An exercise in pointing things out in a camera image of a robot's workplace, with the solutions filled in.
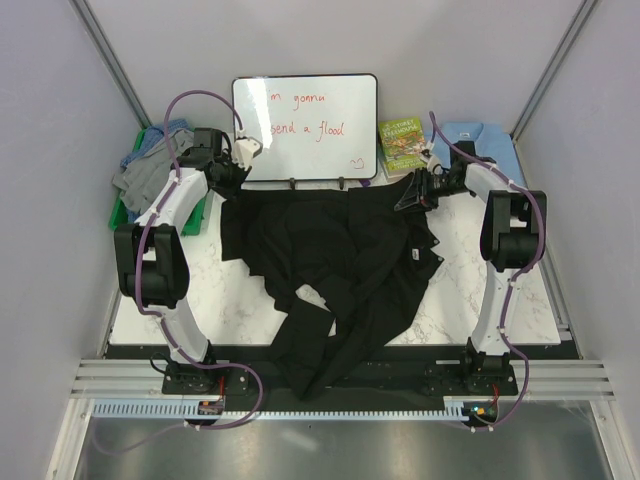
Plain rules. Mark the white whiteboard with red writing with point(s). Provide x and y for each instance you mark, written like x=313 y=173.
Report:
x=312 y=128

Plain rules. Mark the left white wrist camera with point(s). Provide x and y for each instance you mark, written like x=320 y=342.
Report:
x=245 y=150

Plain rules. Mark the green plastic bin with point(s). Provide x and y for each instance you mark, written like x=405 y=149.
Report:
x=120 y=214

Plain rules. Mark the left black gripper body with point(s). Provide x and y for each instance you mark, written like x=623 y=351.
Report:
x=231 y=177

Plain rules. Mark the grey crumpled shirt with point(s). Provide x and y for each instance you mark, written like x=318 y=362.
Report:
x=144 y=174

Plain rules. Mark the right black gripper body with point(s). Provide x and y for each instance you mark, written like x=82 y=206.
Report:
x=445 y=187

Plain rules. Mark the green treehouse book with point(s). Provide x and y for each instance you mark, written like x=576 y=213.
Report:
x=402 y=146

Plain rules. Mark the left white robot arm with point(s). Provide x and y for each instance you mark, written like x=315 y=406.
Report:
x=152 y=267

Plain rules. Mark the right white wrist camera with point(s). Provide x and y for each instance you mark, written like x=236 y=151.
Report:
x=431 y=161

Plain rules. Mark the light blue cable duct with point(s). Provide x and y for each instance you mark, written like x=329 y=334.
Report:
x=201 y=410

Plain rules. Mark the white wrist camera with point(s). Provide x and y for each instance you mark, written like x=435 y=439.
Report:
x=431 y=161
x=245 y=150

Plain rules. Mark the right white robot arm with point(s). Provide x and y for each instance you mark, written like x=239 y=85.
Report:
x=512 y=238

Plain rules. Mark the black long sleeve shirt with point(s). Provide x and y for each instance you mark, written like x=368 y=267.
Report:
x=347 y=270

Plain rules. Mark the folded light blue shirt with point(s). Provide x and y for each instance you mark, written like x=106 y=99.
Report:
x=489 y=141

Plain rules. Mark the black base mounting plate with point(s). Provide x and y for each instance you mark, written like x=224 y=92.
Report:
x=391 y=378

